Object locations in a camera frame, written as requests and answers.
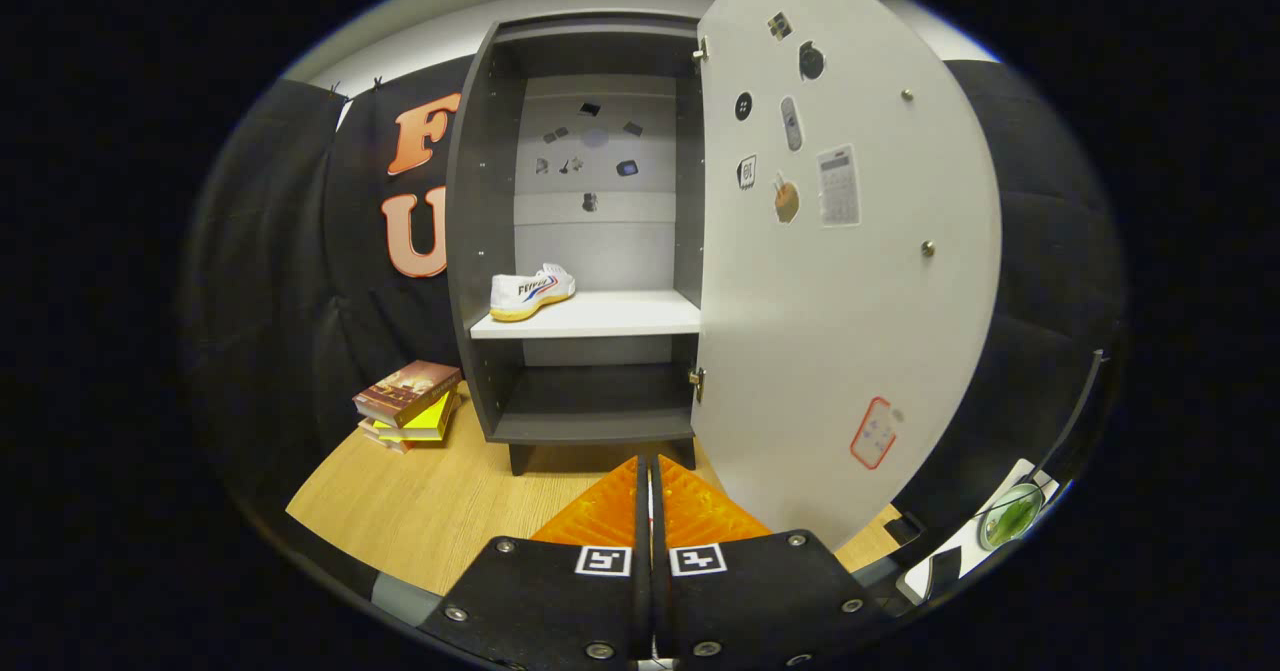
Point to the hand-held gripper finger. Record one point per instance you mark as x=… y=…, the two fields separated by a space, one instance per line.
x=643 y=521
x=659 y=526

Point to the white striped canvas shoe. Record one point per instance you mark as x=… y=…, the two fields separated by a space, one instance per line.
x=525 y=296

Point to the dark grey shoe cabinet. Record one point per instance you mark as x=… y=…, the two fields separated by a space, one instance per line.
x=470 y=251

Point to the yellow book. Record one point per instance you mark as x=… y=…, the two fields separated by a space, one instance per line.
x=430 y=419

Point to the black table clamp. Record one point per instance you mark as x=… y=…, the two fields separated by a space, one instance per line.
x=905 y=529

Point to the thin white book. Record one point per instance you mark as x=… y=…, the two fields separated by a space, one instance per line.
x=385 y=441

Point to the brown hardcover book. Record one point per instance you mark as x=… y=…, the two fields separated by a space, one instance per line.
x=405 y=391

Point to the white side desk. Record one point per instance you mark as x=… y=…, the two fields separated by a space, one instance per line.
x=975 y=551

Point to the round green glass dish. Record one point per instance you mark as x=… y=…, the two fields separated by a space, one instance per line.
x=1010 y=516

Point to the black backdrop cloth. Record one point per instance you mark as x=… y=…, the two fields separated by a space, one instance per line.
x=300 y=281

